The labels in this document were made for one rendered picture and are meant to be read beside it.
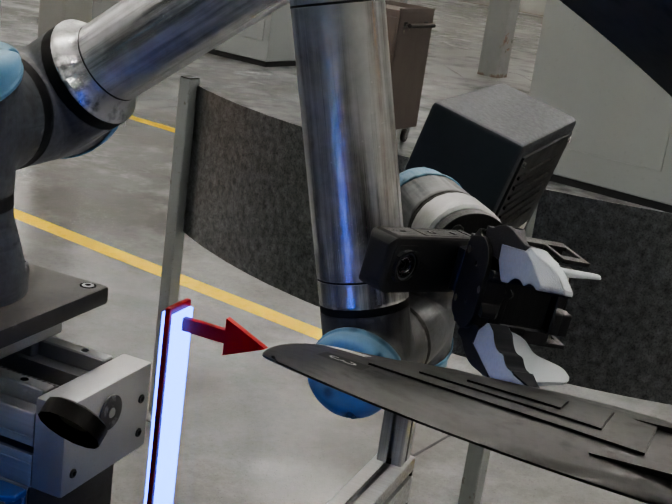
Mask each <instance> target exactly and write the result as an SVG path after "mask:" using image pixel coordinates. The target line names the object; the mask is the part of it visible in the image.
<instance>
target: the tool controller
mask: <svg viewBox="0 0 672 504"><path fill-rule="evenodd" d="M575 125H576V120H575V119H574V118H573V117H571V116H569V115H567V114H565V113H563V112H561V111H559V110H557V109H555V108H553V107H551V106H549V105H547V104H545V103H543V102H541V101H539V100H537V99H535V98H533V97H531V96H528V95H526V94H524V93H522V92H520V91H518V90H516V89H514V88H512V87H510V86H508V85H506V84H504V83H499V84H496V85H492V86H489V87H485V88H482V89H478V90H475V91H471V92H468V93H464V94H461V95H457V96H454V97H450V98H447V99H443V100H440V101H436V102H435V103H434V104H433V105H432V107H431V109H430V112H429V114H428V116H427V119H426V121H425V123H424V125H423V128H422V130H421V132H420V135H419V137H418V139H417V141H416V144H415V146H414V148H413V151H412V153H411V155H410V157H409V160H408V162H407V164H406V167H405V169H404V171H405V170H408V169H411V168H417V167H426V168H430V169H433V170H436V171H438V172H440V173H441V174H444V175H447V176H449V177H451V178H453V179H454V180H455V181H457V182H458V183H459V184H460V186H461V187H462V189H464V190H465V191H466V192H467V193H468V194H470V195H471V196H472V197H474V198H476V199H477V200H478V201H479V202H481V203H482V204H483V205H484V206H486V207H487V208H488V209H489V210H491V211H492V212H493V213H494V214H495V215H496V216H497V217H498V218H499V219H500V221H501V223H502V224H503V225H506V226H512V227H517V228H522V229H524V230H525V229H526V227H527V225H528V223H529V221H530V219H531V217H532V215H533V213H534V211H535V209H536V207H537V205H538V203H539V201H540V198H541V196H542V194H543V192H544V190H545V188H546V186H547V184H548V182H549V180H550V178H551V176H552V174H553V172H554V170H555V168H556V166H557V164H558V162H559V160H560V158H561V156H562V154H563V152H564V150H565V148H566V146H567V144H568V143H570V141H571V136H572V131H573V129H574V127H575Z"/></svg>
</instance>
